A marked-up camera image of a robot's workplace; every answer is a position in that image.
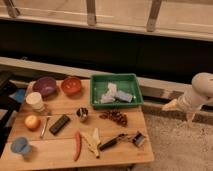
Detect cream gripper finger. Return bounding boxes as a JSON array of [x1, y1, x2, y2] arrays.
[[162, 99, 180, 111]]

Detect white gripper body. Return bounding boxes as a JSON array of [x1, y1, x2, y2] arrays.
[[177, 94, 202, 112]]

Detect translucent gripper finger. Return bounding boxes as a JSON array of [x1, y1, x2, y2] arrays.
[[186, 112, 195, 123]]

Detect dark red grape bunch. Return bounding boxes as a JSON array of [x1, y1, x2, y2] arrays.
[[100, 110, 128, 127]]

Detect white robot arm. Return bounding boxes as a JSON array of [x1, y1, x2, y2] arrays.
[[162, 72, 213, 122]]

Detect small metal cup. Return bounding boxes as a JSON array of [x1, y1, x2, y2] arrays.
[[76, 107, 88, 122]]

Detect white plastic cup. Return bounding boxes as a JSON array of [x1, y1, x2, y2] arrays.
[[26, 92, 45, 112]]

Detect blue plastic cup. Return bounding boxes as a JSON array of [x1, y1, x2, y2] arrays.
[[10, 137, 31, 155]]

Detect small black metal clip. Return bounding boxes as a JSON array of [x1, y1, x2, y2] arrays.
[[132, 132, 146, 147]]

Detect green plastic tray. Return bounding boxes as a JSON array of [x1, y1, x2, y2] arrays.
[[90, 73, 143, 109]]

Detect crumpled clear plastic bags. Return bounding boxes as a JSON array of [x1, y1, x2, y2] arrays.
[[100, 83, 133, 103]]

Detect yellow banana peel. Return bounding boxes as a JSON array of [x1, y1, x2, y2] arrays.
[[81, 128, 101, 158]]

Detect red chili pepper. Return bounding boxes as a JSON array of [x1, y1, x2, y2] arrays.
[[73, 131, 82, 161]]

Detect orange-red bowl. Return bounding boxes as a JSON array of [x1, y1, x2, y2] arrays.
[[61, 77, 82, 95]]

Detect black rectangular remote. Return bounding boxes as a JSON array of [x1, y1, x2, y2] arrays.
[[49, 115, 70, 135]]

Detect wooden table top board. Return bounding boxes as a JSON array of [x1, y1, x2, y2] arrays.
[[0, 80, 154, 171]]

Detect metal spoon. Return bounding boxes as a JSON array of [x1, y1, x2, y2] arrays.
[[40, 116, 50, 139]]

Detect purple bowl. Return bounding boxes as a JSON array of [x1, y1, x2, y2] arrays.
[[33, 77, 57, 97]]

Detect yellow-red apple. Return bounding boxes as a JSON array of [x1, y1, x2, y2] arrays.
[[24, 115, 41, 130]]

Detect blue cloth at left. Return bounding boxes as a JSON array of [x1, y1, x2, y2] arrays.
[[11, 89, 26, 103]]

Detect black chair at left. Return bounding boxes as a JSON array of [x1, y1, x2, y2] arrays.
[[0, 71, 21, 156]]

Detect black-handled can opener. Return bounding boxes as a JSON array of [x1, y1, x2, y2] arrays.
[[99, 133, 128, 151]]

